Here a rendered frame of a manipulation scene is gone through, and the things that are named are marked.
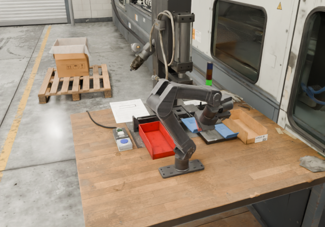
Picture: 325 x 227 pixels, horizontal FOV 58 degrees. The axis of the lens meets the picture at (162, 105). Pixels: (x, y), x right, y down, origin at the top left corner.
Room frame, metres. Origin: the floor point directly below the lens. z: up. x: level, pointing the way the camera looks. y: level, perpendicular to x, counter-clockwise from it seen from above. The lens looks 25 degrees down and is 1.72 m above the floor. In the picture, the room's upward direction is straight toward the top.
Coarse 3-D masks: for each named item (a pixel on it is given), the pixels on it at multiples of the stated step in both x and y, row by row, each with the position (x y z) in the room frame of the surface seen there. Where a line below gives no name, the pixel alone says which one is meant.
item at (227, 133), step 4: (220, 124) 1.42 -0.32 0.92; (216, 128) 1.38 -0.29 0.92; (224, 128) 1.38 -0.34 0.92; (228, 128) 1.38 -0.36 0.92; (220, 132) 1.34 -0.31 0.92; (224, 132) 1.34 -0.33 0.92; (228, 132) 1.34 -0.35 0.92; (232, 132) 1.34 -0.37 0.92; (224, 136) 1.29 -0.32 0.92; (228, 136) 1.28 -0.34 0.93; (232, 136) 1.29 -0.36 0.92
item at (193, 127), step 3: (192, 117) 1.36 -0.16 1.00; (183, 120) 1.33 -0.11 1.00; (186, 120) 1.33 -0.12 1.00; (189, 120) 1.33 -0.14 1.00; (192, 120) 1.33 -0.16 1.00; (186, 123) 1.30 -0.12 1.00; (189, 123) 1.30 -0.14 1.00; (192, 123) 1.30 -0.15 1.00; (195, 123) 1.30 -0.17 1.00; (189, 126) 1.27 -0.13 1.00; (192, 126) 1.27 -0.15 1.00; (195, 126) 1.27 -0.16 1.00; (192, 129) 1.24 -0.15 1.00; (195, 129) 1.20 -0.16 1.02; (192, 132) 1.21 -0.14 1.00; (195, 132) 1.22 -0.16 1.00
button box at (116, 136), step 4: (88, 112) 1.61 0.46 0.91; (92, 120) 1.51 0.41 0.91; (100, 124) 1.45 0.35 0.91; (116, 128) 1.37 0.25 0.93; (120, 128) 1.37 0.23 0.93; (124, 128) 1.37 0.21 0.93; (116, 132) 1.33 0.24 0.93; (124, 132) 1.33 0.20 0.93; (116, 136) 1.29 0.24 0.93; (120, 136) 1.29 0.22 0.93; (124, 136) 1.29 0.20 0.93; (128, 136) 1.29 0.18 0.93; (116, 140) 1.27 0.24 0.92
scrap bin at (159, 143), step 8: (144, 128) 1.37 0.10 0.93; (152, 128) 1.38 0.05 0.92; (160, 128) 1.38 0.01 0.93; (144, 136) 1.26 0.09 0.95; (152, 136) 1.33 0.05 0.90; (160, 136) 1.33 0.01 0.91; (168, 136) 1.26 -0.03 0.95; (152, 144) 1.25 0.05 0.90; (160, 144) 1.25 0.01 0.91; (168, 144) 1.25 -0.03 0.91; (152, 152) 1.13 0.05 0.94; (160, 152) 1.14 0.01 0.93; (168, 152) 1.15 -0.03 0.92
